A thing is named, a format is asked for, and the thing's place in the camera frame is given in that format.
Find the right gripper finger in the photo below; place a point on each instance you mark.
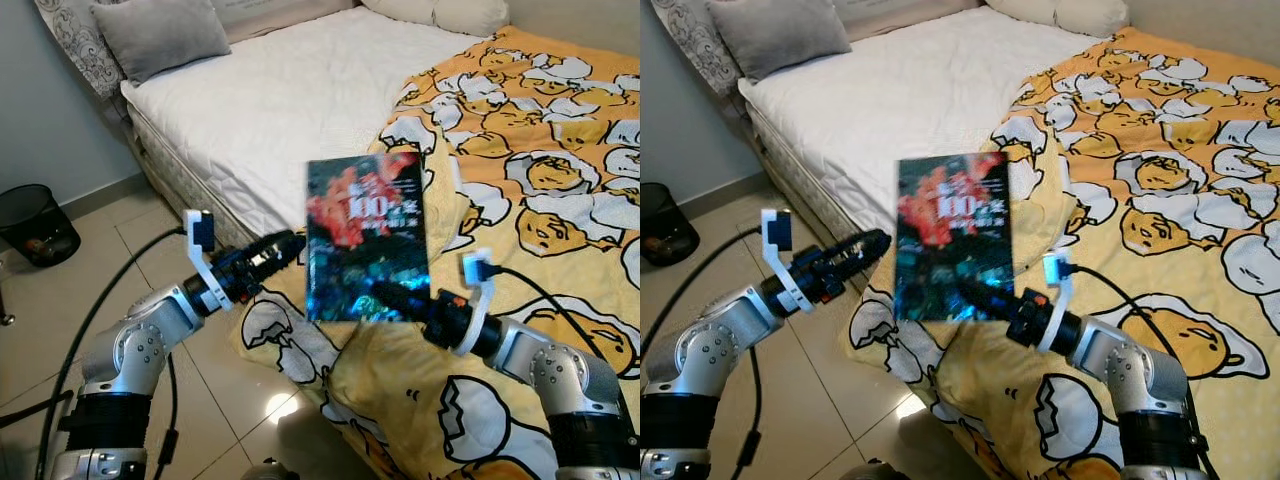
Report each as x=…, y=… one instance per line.
x=985, y=295
x=400, y=297

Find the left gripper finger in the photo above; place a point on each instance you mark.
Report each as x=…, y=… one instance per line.
x=862, y=270
x=280, y=245
x=866, y=246
x=275, y=268

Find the dark book red cover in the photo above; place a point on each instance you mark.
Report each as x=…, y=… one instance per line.
x=950, y=230
x=365, y=230

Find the grey plush pillow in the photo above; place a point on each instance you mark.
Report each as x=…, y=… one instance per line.
x=775, y=35
x=160, y=35

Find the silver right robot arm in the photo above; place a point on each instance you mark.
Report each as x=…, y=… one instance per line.
x=560, y=365
x=1135, y=370

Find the white quilted mattress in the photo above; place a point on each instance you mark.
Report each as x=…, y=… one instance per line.
x=900, y=90
x=290, y=90

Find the black mesh waste bin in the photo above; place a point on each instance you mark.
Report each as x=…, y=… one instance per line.
x=665, y=235
x=35, y=230

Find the dark robot foot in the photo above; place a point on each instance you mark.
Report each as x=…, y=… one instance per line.
x=875, y=472
x=268, y=470

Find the yellow cartoon egg blanket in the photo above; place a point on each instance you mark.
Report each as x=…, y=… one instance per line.
x=1180, y=130
x=560, y=130

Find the small beige pillow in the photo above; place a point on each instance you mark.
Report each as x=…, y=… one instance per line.
x=1095, y=15
x=470, y=15

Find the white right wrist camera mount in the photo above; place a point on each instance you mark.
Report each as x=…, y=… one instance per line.
x=1060, y=310
x=483, y=310

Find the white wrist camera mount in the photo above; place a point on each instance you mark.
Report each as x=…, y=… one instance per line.
x=483, y=310
x=1060, y=310
x=203, y=275
x=783, y=278

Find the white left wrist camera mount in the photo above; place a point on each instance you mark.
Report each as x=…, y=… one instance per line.
x=203, y=275
x=783, y=278

